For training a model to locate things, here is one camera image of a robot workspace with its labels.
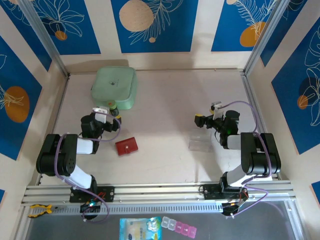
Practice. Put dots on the yellow black pliers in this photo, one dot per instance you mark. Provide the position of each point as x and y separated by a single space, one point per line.
40 209

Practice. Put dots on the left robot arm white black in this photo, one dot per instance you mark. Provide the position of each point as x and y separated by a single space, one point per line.
60 160

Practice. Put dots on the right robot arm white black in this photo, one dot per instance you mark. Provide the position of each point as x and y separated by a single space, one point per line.
260 155

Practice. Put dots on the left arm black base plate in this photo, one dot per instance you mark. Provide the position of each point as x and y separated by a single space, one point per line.
75 197

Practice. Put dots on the clear plastic card sleeve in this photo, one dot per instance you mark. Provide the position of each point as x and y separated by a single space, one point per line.
200 143

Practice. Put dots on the blue snack packet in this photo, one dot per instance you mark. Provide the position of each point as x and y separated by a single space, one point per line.
140 228

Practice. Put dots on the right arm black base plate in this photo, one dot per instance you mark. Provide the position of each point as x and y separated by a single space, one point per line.
210 192

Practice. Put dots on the aluminium corner post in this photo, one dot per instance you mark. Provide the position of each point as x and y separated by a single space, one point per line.
266 32
42 32

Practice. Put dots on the white pink pill organizer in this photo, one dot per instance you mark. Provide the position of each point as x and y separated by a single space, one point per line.
178 226

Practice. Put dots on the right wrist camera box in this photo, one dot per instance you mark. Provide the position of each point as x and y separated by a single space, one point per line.
217 112

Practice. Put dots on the red card holder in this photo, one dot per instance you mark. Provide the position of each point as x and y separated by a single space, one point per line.
126 147

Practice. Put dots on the mint green zip pouch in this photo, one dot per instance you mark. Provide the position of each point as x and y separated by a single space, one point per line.
113 85

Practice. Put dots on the aluminium side rail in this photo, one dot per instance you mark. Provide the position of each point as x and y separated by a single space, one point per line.
59 107
251 95

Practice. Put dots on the aluminium mounting rail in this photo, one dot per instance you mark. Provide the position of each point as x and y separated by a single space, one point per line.
162 192

